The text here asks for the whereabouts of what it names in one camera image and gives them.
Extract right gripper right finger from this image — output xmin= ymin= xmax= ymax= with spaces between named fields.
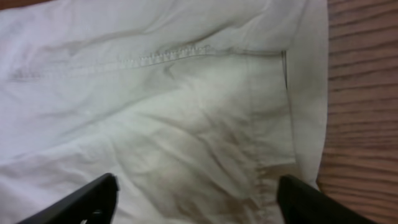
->
xmin=277 ymin=175 xmax=376 ymax=224

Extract beige shorts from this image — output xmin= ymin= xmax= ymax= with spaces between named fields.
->
xmin=1 ymin=0 xmax=328 ymax=223

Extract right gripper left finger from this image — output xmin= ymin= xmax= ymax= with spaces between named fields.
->
xmin=18 ymin=173 xmax=119 ymax=224

